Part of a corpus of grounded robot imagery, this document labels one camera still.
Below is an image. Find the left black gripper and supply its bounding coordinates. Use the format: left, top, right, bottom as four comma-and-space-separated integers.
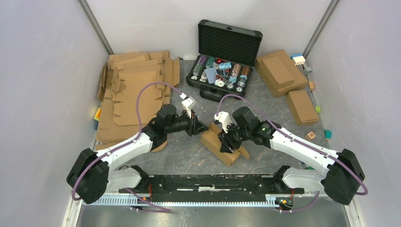
166, 108, 209, 137

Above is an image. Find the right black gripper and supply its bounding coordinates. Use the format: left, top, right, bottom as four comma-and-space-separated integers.
217, 120, 251, 154

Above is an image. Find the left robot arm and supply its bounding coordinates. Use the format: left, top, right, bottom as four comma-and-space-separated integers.
66, 104, 208, 204

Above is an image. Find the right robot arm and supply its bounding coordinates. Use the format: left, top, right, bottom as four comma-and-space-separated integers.
214, 106, 368, 205

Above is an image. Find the small folded cardboard box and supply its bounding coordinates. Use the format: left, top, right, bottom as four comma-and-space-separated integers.
286, 90, 320, 126

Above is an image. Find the large folded cardboard box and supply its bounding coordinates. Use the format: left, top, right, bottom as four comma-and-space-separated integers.
255, 50, 308, 97

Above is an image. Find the black poker chip case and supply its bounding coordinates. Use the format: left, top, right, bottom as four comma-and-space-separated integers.
186, 19, 263, 102

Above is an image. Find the wooden letter H cube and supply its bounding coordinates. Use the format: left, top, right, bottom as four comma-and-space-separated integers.
305, 131, 316, 140

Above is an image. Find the stack of flat cardboard blanks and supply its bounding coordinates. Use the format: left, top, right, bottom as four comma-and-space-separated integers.
95, 51, 180, 150

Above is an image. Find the teal cube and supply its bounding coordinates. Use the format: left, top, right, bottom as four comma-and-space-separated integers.
323, 130, 332, 140

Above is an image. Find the orange yellow block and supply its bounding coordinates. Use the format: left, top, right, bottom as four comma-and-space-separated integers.
93, 107, 101, 130

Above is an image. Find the grey toy block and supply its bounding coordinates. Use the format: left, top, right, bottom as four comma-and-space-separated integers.
303, 66, 313, 75

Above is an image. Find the blue white toy block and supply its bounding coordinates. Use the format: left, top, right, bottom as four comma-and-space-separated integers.
290, 53, 306, 66

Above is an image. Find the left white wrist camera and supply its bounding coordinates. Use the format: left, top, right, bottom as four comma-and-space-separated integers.
180, 93, 197, 118

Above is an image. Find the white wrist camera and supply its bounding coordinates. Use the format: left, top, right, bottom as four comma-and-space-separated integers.
180, 93, 197, 118
214, 112, 232, 133

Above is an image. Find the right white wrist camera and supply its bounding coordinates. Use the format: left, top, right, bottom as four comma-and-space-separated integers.
214, 112, 232, 133

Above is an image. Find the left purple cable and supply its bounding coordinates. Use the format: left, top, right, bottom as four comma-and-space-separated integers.
71, 81, 185, 214

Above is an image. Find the purple cable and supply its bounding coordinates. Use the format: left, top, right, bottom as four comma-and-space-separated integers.
71, 81, 185, 214
216, 94, 369, 214

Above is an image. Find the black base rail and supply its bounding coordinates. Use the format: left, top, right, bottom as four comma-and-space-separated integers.
132, 174, 305, 202

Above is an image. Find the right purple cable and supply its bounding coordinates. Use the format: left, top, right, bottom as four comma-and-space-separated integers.
216, 94, 369, 214

